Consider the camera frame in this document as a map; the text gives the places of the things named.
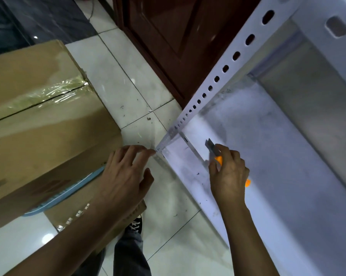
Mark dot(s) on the person's left hand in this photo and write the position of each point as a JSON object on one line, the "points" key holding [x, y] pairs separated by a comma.
{"points": [[124, 181]]}

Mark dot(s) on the person's right hand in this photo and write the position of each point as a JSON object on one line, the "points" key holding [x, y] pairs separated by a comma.
{"points": [[230, 178]]}

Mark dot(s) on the orange utility knife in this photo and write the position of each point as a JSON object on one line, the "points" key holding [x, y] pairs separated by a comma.
{"points": [[210, 146]]}

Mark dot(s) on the white metal shelving rack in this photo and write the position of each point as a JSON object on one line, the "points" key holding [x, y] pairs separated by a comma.
{"points": [[288, 135]]}

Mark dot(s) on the large brown cardboard box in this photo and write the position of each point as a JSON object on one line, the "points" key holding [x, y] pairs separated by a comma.
{"points": [[46, 123]]}

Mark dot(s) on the person's right forearm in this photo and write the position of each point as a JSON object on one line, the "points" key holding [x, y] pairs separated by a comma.
{"points": [[250, 244]]}

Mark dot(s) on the person's left forearm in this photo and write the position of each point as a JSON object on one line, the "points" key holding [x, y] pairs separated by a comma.
{"points": [[69, 247]]}

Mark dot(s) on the person's grey trouser legs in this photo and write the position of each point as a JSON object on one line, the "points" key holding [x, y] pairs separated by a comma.
{"points": [[130, 255]]}

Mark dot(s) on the black and white sneaker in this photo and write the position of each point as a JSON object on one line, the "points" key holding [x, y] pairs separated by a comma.
{"points": [[135, 223]]}

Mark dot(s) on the small printed brown carton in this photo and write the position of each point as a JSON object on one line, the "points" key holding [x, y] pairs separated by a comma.
{"points": [[69, 209]]}

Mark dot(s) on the dark wooden door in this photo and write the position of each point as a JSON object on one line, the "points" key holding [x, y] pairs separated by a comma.
{"points": [[173, 37]]}

